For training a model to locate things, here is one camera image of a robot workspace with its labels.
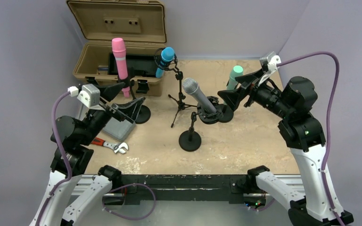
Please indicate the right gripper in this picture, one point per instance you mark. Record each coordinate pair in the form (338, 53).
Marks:
(234, 97)

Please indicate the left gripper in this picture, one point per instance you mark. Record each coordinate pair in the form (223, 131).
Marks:
(130, 109)

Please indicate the mint green microphone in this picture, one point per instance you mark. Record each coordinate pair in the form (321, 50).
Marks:
(232, 78)

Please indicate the black clip desk stand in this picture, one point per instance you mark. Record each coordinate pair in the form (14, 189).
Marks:
(227, 113)

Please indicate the silver grey microphone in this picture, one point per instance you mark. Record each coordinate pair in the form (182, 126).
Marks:
(191, 87)

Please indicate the blue microphone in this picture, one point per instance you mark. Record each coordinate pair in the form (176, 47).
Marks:
(165, 58)

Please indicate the black shock-mount desk stand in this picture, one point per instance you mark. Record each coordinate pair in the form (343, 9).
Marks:
(190, 140)

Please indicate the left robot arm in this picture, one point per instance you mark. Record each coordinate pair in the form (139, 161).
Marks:
(72, 137)

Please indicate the black stand with pink microphone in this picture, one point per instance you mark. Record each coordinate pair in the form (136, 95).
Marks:
(144, 112)

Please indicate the pink toy microphone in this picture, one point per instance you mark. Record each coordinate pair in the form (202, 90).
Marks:
(119, 52)

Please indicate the grey flat box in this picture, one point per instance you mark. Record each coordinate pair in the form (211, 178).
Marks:
(119, 130)

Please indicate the black tray inside case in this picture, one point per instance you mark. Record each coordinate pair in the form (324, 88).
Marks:
(143, 65)

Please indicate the tan plastic tool case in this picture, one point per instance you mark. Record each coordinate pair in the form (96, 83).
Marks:
(141, 24)

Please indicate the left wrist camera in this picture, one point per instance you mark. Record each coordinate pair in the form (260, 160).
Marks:
(87, 94)

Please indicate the red-handled adjustable wrench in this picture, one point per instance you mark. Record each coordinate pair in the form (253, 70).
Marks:
(121, 147)

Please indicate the black tripod shock-mount stand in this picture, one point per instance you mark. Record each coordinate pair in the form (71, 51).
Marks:
(173, 66)

